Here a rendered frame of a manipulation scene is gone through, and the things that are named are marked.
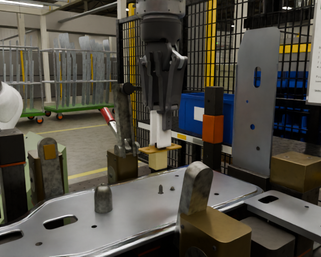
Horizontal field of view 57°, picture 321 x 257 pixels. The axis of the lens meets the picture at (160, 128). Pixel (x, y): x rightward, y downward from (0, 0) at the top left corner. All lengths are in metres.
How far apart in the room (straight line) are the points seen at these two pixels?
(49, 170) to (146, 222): 0.25
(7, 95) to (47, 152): 0.60
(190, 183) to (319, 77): 0.65
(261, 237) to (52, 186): 0.41
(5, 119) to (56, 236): 0.80
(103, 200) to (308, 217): 0.35
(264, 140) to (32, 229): 0.52
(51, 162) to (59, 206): 0.11
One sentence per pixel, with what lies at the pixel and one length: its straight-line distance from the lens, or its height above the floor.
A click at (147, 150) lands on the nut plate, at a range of 0.58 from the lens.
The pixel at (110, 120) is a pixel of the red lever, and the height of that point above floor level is 1.12.
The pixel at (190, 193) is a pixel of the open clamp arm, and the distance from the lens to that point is 0.42.
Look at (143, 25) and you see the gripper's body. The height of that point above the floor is 1.32.
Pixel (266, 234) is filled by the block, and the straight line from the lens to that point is 0.55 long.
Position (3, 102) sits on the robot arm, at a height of 1.13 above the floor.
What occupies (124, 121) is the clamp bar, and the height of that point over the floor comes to 1.13.
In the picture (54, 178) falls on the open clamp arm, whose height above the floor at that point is 1.03.
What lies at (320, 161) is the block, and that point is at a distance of 0.71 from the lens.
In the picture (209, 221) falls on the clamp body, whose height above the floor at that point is 1.05.
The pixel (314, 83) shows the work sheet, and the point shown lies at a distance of 0.98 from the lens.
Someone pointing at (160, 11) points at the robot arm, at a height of 1.34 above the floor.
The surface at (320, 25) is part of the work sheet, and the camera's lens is 0.99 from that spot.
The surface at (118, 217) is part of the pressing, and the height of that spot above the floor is 1.00.
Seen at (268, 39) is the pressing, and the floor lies 1.31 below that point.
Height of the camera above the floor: 1.25
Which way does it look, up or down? 11 degrees down
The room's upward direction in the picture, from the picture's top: straight up
